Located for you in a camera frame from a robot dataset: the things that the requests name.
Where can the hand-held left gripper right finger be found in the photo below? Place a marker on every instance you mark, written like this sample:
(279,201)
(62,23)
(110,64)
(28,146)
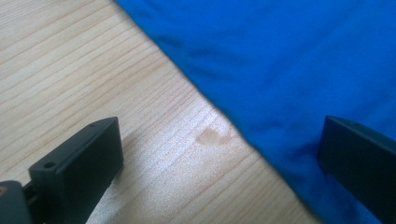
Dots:
(361,161)

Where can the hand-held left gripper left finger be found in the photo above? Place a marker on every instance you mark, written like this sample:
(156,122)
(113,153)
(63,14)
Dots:
(81,168)

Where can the blue printed T-shirt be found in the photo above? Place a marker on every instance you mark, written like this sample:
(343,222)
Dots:
(280,71)

